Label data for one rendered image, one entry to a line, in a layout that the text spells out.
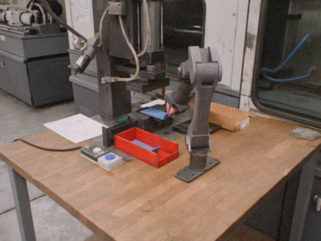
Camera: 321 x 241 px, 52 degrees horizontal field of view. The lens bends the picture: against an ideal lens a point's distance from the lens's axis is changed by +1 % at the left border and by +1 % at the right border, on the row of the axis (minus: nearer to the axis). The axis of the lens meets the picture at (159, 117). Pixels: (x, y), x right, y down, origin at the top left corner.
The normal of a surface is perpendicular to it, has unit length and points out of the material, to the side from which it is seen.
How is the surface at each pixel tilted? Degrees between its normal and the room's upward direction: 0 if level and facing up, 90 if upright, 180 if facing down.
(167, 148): 90
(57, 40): 90
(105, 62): 90
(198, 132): 103
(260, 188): 0
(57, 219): 0
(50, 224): 0
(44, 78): 90
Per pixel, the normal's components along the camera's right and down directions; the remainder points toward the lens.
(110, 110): -0.68, 0.27
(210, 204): 0.00, -0.93
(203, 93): 0.11, 0.57
